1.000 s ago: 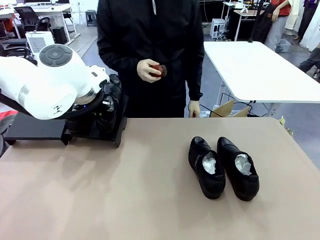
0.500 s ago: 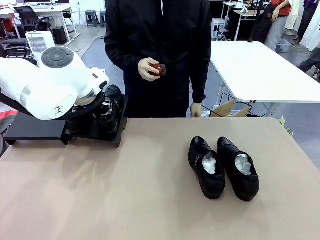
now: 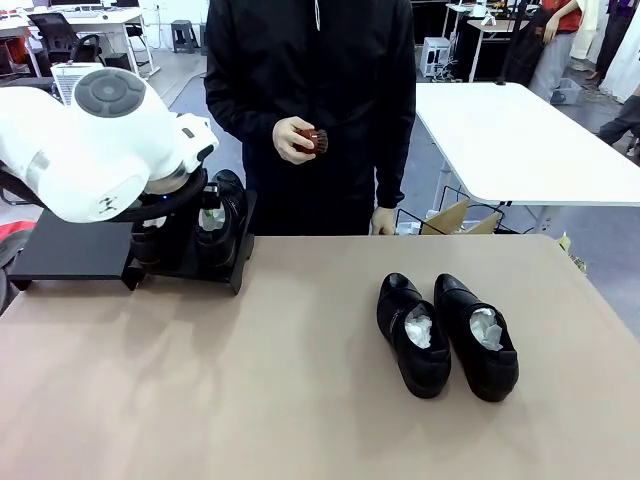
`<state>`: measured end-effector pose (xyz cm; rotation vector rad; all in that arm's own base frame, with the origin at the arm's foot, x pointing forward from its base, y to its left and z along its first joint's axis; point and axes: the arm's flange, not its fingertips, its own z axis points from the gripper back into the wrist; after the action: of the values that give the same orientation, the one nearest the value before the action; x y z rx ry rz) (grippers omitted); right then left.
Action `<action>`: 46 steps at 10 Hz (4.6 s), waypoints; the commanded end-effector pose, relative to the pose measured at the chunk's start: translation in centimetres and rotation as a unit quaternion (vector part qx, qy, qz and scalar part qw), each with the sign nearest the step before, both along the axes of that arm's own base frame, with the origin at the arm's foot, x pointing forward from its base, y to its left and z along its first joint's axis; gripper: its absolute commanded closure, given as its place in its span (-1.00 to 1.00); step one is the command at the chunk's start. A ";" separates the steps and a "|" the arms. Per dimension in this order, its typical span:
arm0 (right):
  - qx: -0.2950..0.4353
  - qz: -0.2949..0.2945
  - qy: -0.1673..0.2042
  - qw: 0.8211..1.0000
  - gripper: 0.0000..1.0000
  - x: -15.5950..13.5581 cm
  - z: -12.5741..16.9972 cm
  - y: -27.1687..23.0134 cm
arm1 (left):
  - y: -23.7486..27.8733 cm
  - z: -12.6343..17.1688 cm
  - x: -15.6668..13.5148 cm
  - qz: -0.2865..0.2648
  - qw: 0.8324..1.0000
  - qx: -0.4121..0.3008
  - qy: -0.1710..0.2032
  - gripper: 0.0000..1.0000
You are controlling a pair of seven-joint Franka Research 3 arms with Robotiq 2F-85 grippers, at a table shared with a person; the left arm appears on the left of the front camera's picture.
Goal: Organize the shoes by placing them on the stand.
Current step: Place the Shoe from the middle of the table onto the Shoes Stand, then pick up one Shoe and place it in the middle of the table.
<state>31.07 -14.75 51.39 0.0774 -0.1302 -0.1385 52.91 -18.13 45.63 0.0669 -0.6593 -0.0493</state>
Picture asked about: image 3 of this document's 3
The person's right forearm black sleeve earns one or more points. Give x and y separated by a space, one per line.
235 115

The bystander in dark trousers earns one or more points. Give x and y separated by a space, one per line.
620 120

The grey plastic bin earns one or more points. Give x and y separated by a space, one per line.
565 92

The person's left forearm black sleeve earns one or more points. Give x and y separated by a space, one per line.
395 165

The brown cardboard box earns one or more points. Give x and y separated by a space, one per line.
450 217

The mannequin with orange shirt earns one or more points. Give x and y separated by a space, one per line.
565 20

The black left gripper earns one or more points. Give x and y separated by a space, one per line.
210 197

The white office desk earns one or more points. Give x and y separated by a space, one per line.
100 17

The white computer case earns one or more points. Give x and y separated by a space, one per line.
437 55

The black pole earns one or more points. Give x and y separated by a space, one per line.
501 75

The grey plastic stool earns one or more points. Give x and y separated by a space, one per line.
184 37

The wooden top desk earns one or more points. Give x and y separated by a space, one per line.
495 25

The crumpled stuffing paper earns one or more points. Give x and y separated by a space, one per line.
212 226
419 330
152 222
485 327

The black hanging apron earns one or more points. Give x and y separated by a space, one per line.
527 50

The person in black jacket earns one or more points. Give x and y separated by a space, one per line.
310 60

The dark hanging garment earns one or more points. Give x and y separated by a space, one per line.
617 40

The black office chair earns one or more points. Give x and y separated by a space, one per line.
25 84
60 35

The green yellow bag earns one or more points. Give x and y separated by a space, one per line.
565 242

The red and grey cloth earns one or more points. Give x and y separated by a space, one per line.
15 232

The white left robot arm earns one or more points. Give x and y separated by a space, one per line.
100 150

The person's right hand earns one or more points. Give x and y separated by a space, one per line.
286 142

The cream hanging garment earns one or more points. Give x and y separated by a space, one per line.
585 30

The brown wooden shoe brush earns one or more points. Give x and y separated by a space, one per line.
312 142

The person's left hand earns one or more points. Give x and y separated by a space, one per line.
385 222

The large white table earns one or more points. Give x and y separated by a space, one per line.
525 140

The white air purifier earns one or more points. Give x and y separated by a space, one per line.
62 82

